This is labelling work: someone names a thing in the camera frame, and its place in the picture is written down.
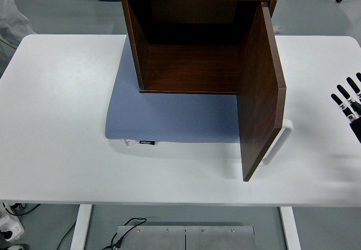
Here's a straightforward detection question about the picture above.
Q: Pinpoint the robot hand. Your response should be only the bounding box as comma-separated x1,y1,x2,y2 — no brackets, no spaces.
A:
331,72,361,143

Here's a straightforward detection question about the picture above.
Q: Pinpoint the brown wooden cabinet door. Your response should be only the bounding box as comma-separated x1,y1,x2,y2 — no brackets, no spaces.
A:
236,2,287,182

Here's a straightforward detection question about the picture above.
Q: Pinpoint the white table leg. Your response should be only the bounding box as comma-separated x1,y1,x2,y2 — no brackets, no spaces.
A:
69,204,93,250
279,206,302,250

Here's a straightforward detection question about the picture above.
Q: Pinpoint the blue-grey mat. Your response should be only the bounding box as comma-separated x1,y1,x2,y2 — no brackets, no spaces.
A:
104,37,242,144

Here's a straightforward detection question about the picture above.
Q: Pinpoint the grey metal plate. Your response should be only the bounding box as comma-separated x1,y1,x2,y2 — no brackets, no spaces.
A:
117,225,186,250
185,225,255,250

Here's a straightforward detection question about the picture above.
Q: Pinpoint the person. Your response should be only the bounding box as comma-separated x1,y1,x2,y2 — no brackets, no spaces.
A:
0,0,37,53

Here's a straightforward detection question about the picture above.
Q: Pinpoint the white power strip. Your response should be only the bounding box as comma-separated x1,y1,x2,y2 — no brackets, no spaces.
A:
0,216,25,242

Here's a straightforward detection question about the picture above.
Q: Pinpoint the white door handle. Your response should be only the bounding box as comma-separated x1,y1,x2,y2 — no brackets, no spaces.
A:
261,119,294,167

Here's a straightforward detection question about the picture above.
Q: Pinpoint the black cable with plug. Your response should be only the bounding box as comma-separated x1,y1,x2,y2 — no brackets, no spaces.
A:
102,217,148,250

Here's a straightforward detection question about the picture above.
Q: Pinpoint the thin black cable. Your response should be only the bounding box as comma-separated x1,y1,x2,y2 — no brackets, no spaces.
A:
56,221,78,250

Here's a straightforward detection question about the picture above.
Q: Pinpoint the black cable at power strip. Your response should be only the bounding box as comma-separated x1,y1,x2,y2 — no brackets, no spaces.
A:
2,203,42,216

